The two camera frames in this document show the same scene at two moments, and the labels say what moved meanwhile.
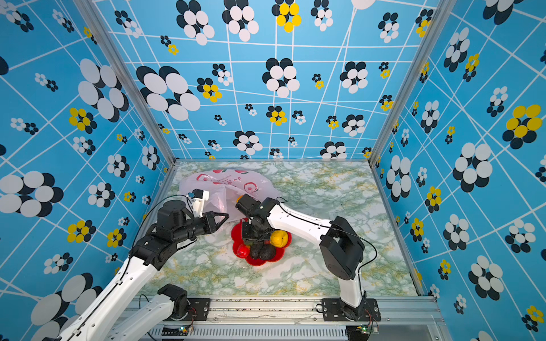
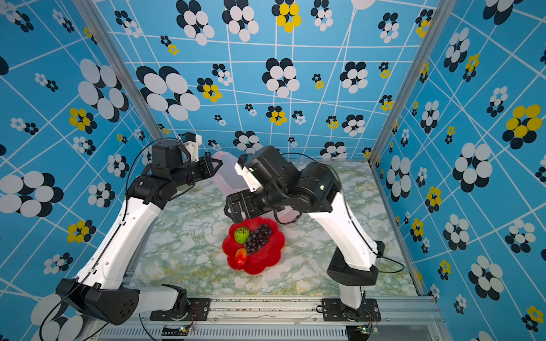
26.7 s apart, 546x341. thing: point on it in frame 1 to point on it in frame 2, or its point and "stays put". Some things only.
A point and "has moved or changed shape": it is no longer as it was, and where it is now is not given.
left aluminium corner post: (131, 77) stays put
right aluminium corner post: (443, 8) stays put
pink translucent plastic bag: (224, 186) has moved or changed shape
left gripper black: (212, 226) to (208, 171)
